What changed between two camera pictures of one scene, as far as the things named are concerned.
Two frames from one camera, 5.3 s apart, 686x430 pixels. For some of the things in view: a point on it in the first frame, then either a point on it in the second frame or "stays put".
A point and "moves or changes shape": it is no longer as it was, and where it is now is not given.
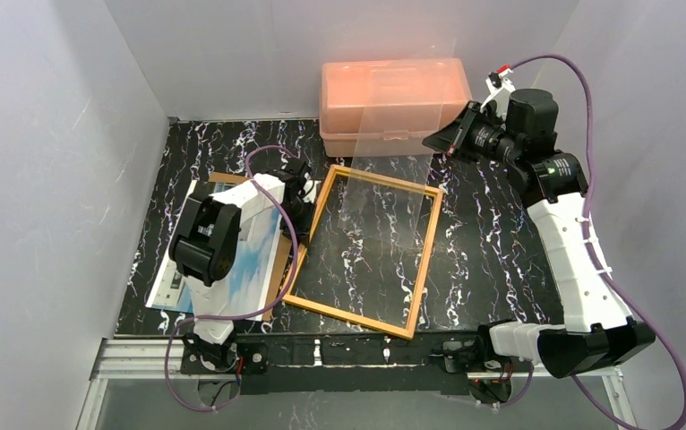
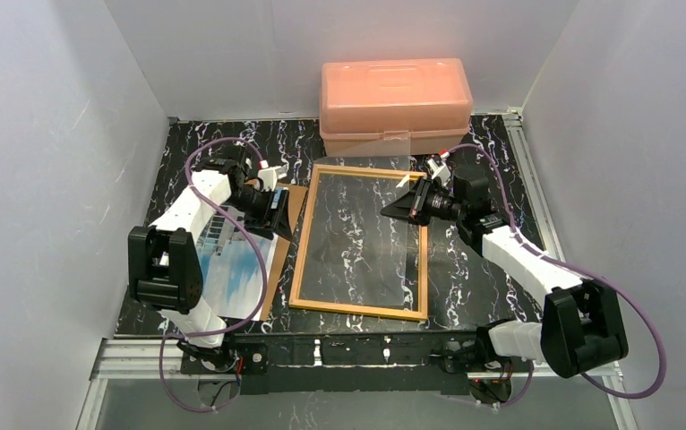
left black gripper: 300,193 to 275,206
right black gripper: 469,133 to 417,202
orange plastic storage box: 387,107 stays put
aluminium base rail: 156,358 stays put
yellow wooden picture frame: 408,332 moves or changes shape
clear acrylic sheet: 398,142 to 352,254
